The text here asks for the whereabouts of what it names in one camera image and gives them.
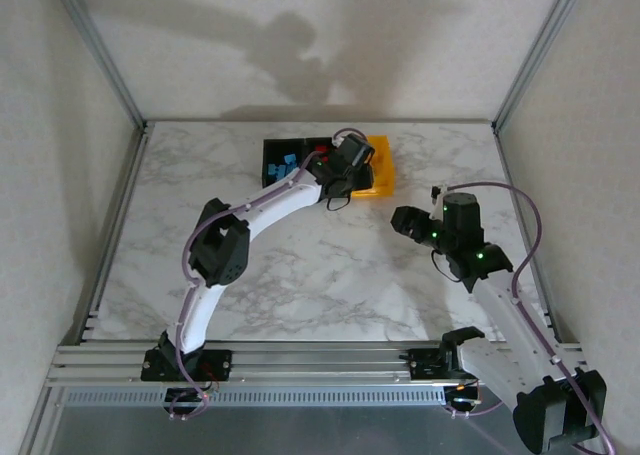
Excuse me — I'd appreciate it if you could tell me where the black right gripper wire loop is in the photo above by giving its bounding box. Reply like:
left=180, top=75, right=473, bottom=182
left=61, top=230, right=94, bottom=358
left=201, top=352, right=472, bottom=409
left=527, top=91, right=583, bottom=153
left=430, top=251, right=462, bottom=283

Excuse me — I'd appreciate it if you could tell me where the aluminium left side rail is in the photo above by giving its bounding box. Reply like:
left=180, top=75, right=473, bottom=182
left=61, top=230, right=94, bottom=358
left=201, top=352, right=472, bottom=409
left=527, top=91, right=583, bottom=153
left=74, top=124, right=154, bottom=346

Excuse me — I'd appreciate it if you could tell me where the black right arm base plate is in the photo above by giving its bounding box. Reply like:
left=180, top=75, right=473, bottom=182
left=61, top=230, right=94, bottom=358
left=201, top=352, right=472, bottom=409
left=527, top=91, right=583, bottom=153
left=399, top=347, right=464, bottom=381

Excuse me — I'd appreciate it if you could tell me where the aluminium frame post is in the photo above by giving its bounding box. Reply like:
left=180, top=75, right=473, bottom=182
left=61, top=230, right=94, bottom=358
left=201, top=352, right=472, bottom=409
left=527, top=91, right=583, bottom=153
left=47, top=0, right=149, bottom=131
left=492, top=0, right=586, bottom=131

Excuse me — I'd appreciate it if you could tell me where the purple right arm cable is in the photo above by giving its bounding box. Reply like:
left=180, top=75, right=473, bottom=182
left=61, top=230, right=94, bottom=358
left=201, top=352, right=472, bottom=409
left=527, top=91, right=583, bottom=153
left=442, top=180, right=619, bottom=455

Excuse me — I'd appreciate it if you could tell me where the base wiring connector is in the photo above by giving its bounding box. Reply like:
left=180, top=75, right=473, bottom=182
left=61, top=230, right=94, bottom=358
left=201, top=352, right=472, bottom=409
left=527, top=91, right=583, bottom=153
left=163, top=382, right=215, bottom=422
left=443, top=382, right=485, bottom=420

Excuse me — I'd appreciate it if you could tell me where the slotted grey cable duct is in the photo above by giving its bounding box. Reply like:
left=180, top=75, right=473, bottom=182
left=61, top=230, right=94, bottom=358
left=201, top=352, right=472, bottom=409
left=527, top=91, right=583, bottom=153
left=64, top=387, right=446, bottom=407

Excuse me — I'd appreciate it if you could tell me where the aluminium front frame rail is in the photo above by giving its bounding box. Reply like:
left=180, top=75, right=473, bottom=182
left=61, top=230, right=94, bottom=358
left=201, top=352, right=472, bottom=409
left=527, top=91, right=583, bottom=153
left=47, top=342, right=586, bottom=389

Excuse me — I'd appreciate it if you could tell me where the aluminium right side rail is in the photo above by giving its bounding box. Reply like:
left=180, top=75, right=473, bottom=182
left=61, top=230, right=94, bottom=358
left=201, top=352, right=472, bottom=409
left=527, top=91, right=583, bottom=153
left=492, top=124, right=566, bottom=346

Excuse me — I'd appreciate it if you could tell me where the right base wiring connector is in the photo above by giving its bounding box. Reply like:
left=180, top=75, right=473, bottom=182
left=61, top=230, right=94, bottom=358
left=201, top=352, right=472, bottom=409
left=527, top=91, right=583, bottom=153
left=443, top=382, right=485, bottom=420

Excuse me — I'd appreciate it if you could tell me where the aluminium left frame post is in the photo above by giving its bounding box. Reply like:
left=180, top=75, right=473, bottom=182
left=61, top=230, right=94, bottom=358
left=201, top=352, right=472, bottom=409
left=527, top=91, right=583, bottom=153
left=47, top=0, right=149, bottom=131

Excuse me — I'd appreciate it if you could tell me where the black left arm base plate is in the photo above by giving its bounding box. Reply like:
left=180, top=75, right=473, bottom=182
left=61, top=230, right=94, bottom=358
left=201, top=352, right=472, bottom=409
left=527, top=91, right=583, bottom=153
left=140, top=348, right=234, bottom=382

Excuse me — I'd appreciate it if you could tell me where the aluminium right frame post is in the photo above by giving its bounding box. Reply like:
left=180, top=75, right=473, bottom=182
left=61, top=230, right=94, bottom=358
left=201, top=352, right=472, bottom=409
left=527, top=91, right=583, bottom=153
left=492, top=0, right=586, bottom=131

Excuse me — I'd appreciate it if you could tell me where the left base wiring connector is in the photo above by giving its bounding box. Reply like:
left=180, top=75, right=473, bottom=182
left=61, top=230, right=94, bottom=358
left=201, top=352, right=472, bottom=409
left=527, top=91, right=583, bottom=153
left=163, top=382, right=215, bottom=422

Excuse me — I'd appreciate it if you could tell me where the black bin for blue bricks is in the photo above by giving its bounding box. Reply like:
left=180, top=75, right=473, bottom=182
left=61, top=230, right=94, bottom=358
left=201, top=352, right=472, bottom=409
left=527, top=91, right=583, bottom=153
left=262, top=137, right=309, bottom=186

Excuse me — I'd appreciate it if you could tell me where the yellow plastic bin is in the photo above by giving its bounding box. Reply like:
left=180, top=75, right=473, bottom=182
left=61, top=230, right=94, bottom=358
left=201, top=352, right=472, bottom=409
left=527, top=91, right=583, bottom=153
left=349, top=133, right=397, bottom=200

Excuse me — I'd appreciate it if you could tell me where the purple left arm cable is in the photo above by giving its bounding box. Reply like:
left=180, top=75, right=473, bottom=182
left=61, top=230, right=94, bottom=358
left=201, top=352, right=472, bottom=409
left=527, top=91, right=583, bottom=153
left=167, top=127, right=364, bottom=421

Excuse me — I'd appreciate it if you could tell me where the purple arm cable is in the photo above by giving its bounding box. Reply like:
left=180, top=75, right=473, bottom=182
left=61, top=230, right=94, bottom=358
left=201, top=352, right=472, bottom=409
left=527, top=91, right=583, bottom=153
left=167, top=127, right=364, bottom=421
left=442, top=180, right=619, bottom=455

